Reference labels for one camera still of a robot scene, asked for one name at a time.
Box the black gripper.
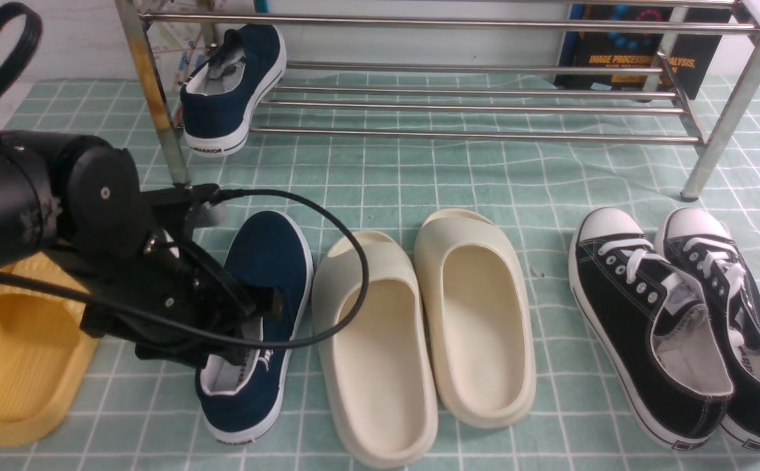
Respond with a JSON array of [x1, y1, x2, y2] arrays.
[[47, 184, 284, 368]]

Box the navy slip-on shoe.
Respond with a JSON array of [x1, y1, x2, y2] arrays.
[[181, 24, 287, 158], [195, 211, 314, 445]]

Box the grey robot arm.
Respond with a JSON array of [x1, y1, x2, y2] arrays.
[[0, 131, 273, 368]]

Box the steel shoe rack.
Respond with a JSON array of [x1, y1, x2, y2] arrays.
[[114, 1, 760, 202]]

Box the left cream slipper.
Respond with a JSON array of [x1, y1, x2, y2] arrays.
[[318, 230, 439, 468]]

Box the cream slipper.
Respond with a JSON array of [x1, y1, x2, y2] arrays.
[[414, 208, 538, 429], [318, 230, 439, 468]]

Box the green checked cloth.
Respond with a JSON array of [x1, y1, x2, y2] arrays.
[[0, 78, 760, 470]]

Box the right yellow slipper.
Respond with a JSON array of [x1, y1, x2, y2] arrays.
[[0, 285, 99, 447]]

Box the right cream slipper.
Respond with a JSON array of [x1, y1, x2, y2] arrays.
[[414, 208, 538, 429]]

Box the white printed map sheet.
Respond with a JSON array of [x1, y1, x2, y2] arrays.
[[147, 21, 220, 94]]

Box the teal vertical pole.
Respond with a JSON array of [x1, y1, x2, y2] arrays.
[[252, 0, 270, 13]]

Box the left black canvas sneaker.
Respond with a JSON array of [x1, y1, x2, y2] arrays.
[[568, 207, 734, 451]]

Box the black canvas sneaker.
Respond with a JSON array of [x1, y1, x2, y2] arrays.
[[655, 207, 760, 452], [568, 207, 734, 451]]

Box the dark image processing book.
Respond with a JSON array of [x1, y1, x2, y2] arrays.
[[553, 4, 721, 99]]

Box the right black canvas sneaker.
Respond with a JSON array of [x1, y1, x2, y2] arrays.
[[655, 207, 760, 452]]

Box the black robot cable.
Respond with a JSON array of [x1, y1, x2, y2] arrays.
[[0, 2, 370, 349]]

